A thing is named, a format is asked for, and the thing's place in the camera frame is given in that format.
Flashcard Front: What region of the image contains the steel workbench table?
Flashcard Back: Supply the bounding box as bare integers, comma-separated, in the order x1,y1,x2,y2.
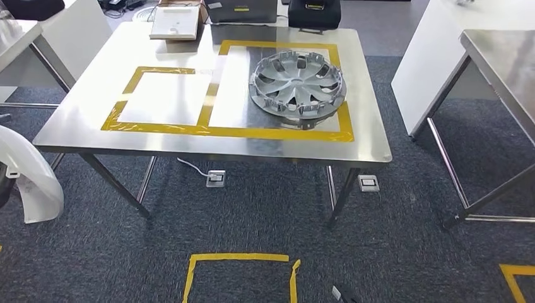
426,29,535,230
0,18,76,110
32,21,394,230

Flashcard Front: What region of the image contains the empty silver floor socket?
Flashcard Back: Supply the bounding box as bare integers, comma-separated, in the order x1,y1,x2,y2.
358,174,381,193

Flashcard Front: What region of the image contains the large yellow tape rectangle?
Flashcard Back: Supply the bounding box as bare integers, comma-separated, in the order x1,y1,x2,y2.
208,40,355,143

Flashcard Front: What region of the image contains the white flat box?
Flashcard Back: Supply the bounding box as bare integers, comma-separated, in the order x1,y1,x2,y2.
149,6,201,42

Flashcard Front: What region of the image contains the silver plastic wheel hubcap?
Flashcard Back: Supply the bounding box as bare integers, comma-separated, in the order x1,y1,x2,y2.
249,50,348,121

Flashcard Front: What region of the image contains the white power cable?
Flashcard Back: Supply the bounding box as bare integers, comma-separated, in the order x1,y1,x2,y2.
177,157,210,179

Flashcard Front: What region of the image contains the small yellow tape rectangle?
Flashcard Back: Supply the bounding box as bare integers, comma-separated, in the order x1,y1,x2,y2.
101,66,220,137

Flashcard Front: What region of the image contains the dark grey case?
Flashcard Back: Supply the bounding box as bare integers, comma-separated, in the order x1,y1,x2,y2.
204,0,279,25

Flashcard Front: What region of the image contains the black robot wrist bracket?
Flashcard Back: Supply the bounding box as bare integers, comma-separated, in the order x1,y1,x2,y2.
331,285,357,303

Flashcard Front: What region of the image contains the white curved plastic fender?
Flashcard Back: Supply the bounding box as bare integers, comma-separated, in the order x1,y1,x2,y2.
0,125,65,225

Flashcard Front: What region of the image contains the brown cardboard box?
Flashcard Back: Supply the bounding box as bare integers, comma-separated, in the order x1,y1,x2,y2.
158,0,210,25

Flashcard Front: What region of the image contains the black bag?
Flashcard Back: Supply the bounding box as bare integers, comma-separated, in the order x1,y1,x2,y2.
2,0,66,21
288,0,343,31

